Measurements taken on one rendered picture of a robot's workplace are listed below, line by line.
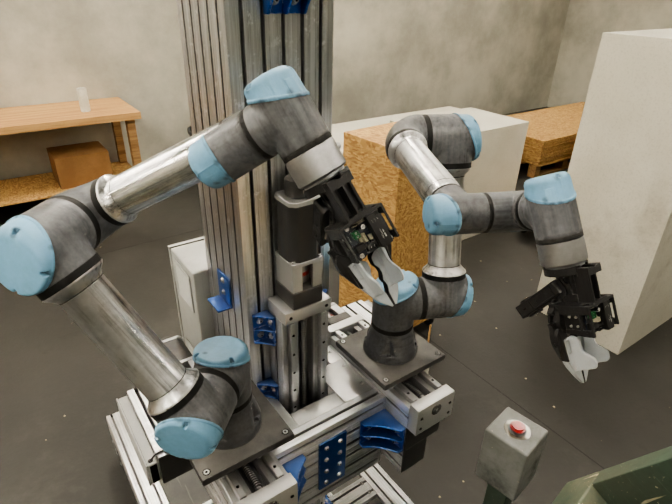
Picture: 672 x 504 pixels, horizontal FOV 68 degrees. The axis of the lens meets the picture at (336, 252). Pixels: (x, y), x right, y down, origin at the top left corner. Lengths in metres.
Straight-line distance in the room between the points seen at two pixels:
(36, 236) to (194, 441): 0.44
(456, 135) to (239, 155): 0.70
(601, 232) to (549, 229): 2.42
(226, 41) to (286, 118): 0.41
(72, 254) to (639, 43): 2.77
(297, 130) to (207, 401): 0.56
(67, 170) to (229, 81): 4.08
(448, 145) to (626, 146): 1.97
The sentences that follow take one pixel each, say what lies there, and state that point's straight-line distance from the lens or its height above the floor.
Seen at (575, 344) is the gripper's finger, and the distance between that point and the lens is 0.94.
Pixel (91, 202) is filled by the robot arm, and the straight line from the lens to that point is 0.98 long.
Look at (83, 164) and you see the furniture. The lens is 5.07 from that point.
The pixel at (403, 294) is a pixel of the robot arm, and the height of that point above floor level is 1.26.
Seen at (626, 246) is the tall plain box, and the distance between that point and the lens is 3.25.
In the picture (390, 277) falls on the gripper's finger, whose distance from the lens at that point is 0.73.
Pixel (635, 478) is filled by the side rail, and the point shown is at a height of 1.00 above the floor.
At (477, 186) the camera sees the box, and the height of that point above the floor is 0.48.
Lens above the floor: 1.95
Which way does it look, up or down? 28 degrees down
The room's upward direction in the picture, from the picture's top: 1 degrees clockwise
